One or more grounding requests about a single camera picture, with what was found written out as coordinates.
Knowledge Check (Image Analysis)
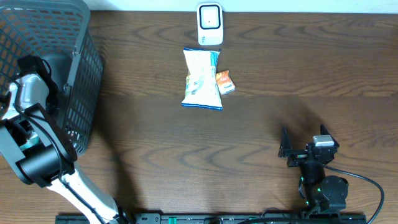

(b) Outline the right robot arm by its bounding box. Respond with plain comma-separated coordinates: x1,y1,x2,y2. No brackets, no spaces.
278,125,349,217

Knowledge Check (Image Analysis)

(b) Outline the white barcode scanner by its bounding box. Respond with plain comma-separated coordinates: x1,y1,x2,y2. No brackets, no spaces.
197,2,224,45

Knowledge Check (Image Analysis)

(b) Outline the orange Kleenex tissue pack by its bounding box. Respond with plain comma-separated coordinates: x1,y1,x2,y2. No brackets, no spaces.
216,70,236,95

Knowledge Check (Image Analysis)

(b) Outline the white snack bag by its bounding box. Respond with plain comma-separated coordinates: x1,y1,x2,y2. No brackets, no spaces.
181,47,223,111

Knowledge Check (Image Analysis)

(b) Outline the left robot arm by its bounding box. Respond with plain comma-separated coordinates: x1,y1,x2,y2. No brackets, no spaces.
1,55,130,223

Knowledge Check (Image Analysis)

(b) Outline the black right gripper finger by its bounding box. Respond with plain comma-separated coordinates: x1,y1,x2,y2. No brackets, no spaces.
320,124,333,138
280,126,292,151

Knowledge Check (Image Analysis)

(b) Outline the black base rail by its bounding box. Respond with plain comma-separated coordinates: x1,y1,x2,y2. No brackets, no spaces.
55,213,368,224

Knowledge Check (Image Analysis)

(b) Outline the grey plastic basket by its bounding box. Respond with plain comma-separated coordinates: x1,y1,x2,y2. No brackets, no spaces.
1,0,103,156

